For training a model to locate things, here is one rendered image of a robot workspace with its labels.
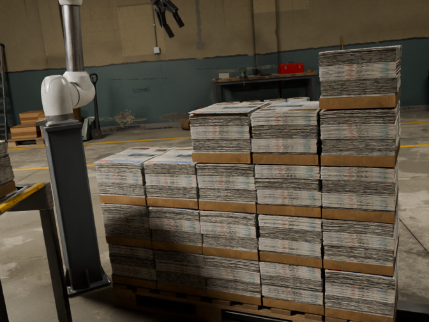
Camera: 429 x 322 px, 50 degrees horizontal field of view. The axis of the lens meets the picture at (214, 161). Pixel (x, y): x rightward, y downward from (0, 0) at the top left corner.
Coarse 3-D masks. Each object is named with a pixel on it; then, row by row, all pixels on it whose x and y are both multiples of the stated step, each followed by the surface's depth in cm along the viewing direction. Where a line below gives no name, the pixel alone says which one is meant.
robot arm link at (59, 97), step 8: (48, 80) 253; (56, 80) 253; (64, 80) 257; (48, 88) 252; (56, 88) 252; (64, 88) 255; (72, 88) 262; (48, 96) 252; (56, 96) 253; (64, 96) 255; (72, 96) 261; (48, 104) 253; (56, 104) 253; (64, 104) 256; (72, 104) 262; (48, 112) 255; (56, 112) 254; (64, 112) 256; (72, 112) 262
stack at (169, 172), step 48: (144, 192) 229; (192, 192) 217; (240, 192) 207; (288, 192) 197; (192, 240) 224; (240, 240) 213; (288, 240) 203; (144, 288) 243; (240, 288) 219; (288, 288) 209
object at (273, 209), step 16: (208, 208) 215; (224, 208) 212; (240, 208) 208; (256, 208) 206; (272, 208) 202; (288, 208) 199; (304, 208) 196; (112, 240) 244; (128, 240) 240; (144, 240) 236; (224, 256) 218; (240, 256) 214; (256, 256) 210; (272, 256) 207; (288, 256) 204; (160, 288) 239; (176, 288) 234; (192, 288) 230; (256, 304) 217; (272, 304) 214; (288, 304) 210; (304, 304) 207
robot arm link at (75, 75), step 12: (60, 0) 260; (72, 0) 259; (72, 12) 262; (72, 24) 264; (72, 36) 265; (72, 48) 267; (72, 60) 268; (72, 72) 269; (84, 72) 273; (84, 84) 272; (84, 96) 272
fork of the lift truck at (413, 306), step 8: (400, 304) 221; (408, 304) 220; (416, 304) 219; (424, 304) 219; (400, 312) 216; (408, 312) 214; (416, 312) 213; (424, 312) 212; (416, 320) 214; (424, 320) 212
